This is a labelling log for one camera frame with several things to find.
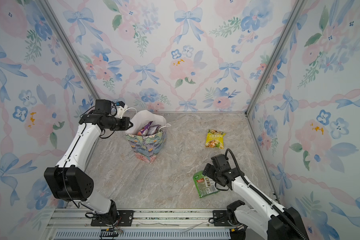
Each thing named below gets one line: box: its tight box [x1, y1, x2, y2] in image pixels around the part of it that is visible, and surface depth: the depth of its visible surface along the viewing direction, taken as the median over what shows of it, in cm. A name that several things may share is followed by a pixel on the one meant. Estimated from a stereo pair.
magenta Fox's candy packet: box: [137, 121, 153, 136], surface depth 85 cm
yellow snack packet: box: [205, 129, 226, 150], surface depth 102 cm
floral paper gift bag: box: [125, 110, 171, 164], surface depth 85 cm
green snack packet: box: [193, 170, 220, 198], surface depth 85 cm
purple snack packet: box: [145, 124, 162, 136], surface depth 89 cm
